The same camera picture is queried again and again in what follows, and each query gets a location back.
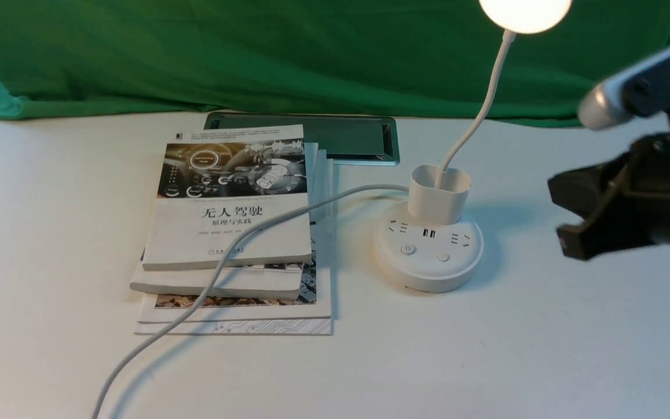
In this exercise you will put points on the white desk lamp with sockets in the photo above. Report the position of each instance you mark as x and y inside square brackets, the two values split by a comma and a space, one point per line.
[429, 243]

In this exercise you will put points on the top book with car cover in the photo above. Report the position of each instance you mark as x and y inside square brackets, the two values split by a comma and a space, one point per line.
[217, 184]

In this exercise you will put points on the bottom book with circuit pattern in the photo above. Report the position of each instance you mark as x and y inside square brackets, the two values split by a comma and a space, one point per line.
[253, 327]

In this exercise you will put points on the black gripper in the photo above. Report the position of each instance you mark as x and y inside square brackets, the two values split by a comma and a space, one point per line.
[607, 227]

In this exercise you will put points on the green backdrop cloth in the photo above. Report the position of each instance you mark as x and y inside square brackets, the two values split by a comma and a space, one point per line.
[428, 59]

